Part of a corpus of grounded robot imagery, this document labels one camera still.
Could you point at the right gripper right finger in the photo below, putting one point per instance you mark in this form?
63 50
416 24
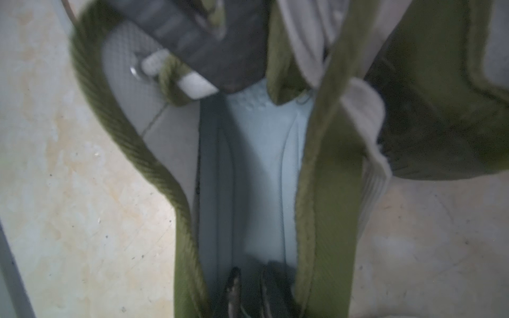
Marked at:
275 291

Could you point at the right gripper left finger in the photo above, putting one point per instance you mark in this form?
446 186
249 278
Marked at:
229 305

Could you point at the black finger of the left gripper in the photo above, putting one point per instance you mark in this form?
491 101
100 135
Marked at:
230 55

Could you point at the grey-blue insole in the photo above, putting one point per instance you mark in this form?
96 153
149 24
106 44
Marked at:
250 158

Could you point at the olive green shoe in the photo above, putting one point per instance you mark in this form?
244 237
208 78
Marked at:
443 76
314 47

